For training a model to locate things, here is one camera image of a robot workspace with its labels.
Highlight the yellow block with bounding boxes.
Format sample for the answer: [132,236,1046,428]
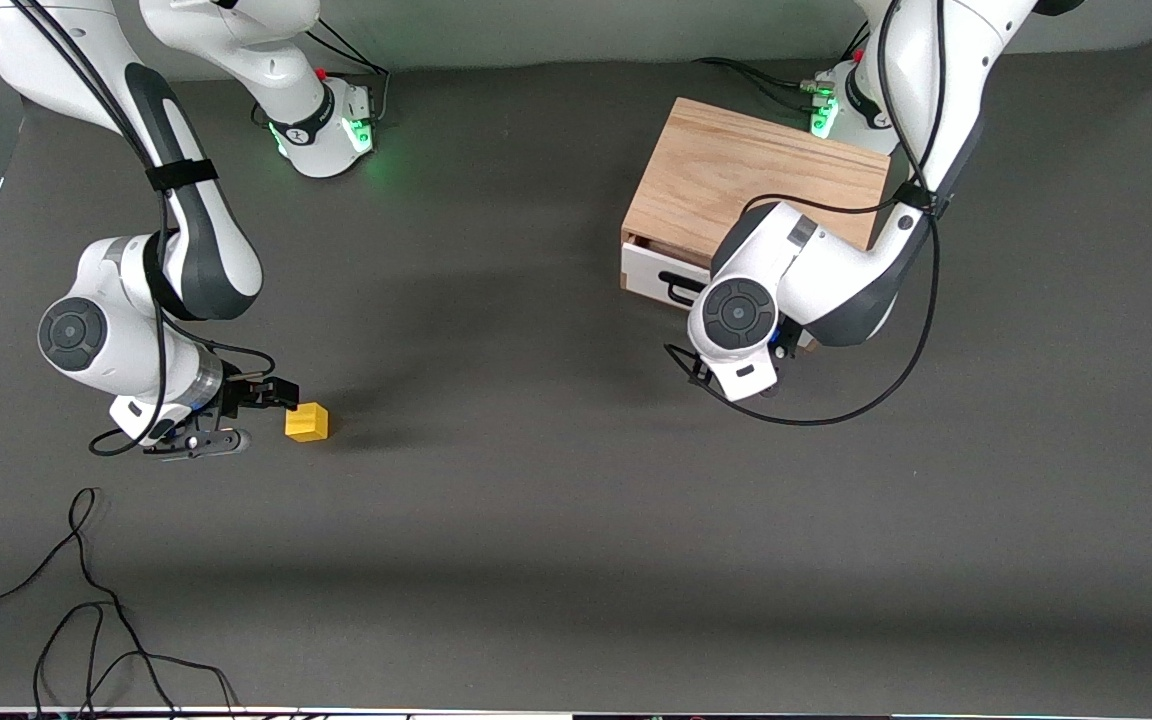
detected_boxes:
[284,402,331,443]

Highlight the black drawer handle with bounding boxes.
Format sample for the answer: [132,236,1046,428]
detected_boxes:
[657,271,713,307]

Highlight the wooden drawer with white front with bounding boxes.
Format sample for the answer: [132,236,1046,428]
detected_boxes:
[621,238,719,313]

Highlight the wooden drawer cabinet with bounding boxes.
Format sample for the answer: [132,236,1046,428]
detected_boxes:
[621,97,912,351]

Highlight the loose black cable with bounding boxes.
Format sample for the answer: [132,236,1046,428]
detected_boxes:
[0,487,242,720]

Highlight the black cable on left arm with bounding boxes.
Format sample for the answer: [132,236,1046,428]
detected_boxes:
[664,0,942,428]

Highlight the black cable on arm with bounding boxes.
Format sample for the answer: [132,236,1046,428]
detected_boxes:
[664,0,942,428]
[6,0,277,459]

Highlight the black arm strap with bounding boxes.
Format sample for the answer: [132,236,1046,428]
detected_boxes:
[145,157,220,194]
[889,183,949,218]

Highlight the black base cable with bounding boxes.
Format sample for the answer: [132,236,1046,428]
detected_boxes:
[694,52,842,113]
[304,18,393,126]

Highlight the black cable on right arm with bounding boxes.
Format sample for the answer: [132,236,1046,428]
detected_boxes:
[6,0,277,459]

